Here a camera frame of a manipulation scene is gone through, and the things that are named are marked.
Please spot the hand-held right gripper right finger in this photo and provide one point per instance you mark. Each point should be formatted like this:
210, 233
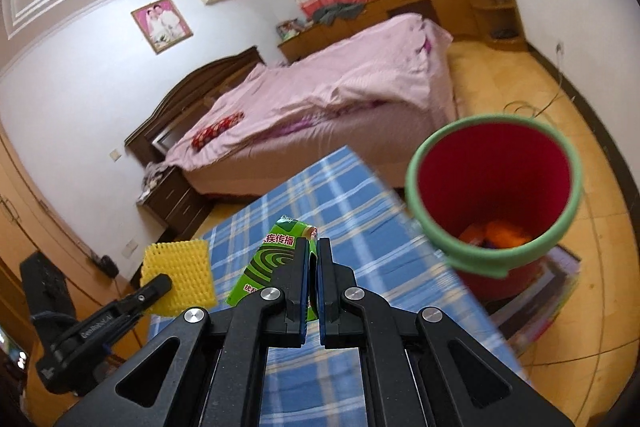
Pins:
326, 307

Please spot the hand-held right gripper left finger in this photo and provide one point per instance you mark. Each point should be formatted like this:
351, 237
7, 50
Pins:
302, 307

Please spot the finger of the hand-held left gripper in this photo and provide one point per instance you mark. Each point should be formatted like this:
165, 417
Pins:
150, 293

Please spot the yellow foam fruit net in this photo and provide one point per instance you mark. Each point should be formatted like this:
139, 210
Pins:
185, 267

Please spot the green printed box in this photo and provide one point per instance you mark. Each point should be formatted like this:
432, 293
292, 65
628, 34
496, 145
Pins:
270, 262

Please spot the orange plastic bag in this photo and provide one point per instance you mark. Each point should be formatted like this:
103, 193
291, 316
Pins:
500, 232

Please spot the red bin with green rim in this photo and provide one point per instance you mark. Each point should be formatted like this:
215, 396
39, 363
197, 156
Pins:
500, 167

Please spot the black plug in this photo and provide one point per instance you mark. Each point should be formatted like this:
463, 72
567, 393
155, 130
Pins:
106, 266

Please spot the dark wooden nightstand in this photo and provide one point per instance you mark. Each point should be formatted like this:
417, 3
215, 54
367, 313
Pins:
180, 204

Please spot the blue plaid tablecloth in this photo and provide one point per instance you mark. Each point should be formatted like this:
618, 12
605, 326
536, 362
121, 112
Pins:
320, 192

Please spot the crumpled clothes on nightstand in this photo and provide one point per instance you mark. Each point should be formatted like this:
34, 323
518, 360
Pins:
155, 177

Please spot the light wooden wardrobe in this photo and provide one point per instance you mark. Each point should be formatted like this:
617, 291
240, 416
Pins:
30, 217

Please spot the red patterned pillow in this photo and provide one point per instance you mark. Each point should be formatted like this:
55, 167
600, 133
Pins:
217, 130

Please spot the dark wooden bed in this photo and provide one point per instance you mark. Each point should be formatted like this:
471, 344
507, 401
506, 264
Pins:
200, 82

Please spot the colourful printed mat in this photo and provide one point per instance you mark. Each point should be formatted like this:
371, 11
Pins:
545, 297

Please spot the pink duvet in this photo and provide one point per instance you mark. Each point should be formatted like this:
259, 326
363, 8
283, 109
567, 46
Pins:
350, 67

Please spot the grey clothes pile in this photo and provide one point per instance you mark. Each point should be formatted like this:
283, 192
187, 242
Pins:
335, 13

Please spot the white wall socket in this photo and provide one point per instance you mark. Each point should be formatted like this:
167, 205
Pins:
130, 247

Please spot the white wall switch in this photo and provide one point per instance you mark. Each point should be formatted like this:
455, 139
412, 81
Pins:
115, 154

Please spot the framed wall photo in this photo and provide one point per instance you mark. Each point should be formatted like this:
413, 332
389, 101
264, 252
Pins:
162, 25

